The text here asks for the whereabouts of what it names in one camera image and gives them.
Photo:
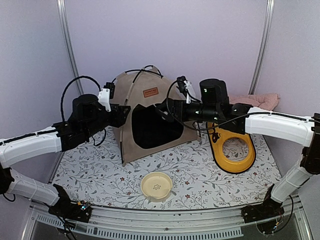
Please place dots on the floral table mat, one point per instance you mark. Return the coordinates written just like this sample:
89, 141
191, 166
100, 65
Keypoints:
97, 175

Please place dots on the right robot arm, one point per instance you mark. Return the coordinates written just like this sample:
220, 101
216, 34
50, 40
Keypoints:
246, 119

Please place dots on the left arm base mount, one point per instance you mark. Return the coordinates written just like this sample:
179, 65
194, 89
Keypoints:
65, 209

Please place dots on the left aluminium frame post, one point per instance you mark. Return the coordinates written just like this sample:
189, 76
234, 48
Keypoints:
62, 13

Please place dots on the yellow double bowl holder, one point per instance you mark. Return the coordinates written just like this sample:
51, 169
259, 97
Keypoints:
232, 152

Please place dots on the cream paw print bowl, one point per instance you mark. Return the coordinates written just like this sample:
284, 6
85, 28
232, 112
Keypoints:
156, 186

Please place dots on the black tent pole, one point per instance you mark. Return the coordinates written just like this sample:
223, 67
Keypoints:
146, 69
126, 85

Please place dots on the right aluminium frame post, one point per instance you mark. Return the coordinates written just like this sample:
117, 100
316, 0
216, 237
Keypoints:
267, 24

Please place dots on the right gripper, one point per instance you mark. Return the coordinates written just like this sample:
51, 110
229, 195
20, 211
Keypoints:
173, 104

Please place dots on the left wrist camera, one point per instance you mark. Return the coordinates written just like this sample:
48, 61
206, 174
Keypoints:
106, 94

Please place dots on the beige pet tent fabric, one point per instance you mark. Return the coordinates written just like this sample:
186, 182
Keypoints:
152, 134

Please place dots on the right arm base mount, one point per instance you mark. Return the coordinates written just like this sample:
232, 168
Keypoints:
262, 212

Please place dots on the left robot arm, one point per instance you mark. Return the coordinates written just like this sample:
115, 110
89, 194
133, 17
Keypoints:
90, 114

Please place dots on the aluminium frame post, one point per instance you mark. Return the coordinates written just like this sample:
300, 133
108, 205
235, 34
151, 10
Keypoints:
62, 13
267, 24

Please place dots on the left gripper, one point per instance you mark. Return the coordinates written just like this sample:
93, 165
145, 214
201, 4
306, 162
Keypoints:
119, 118

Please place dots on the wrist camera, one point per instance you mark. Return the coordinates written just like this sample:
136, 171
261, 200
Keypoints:
106, 94
185, 87

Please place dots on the front aluminium rail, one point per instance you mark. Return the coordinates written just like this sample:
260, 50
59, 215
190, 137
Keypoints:
111, 223

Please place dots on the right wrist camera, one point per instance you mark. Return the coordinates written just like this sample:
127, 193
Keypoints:
185, 87

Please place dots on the pink checkered cushion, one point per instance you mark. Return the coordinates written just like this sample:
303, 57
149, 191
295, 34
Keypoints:
266, 101

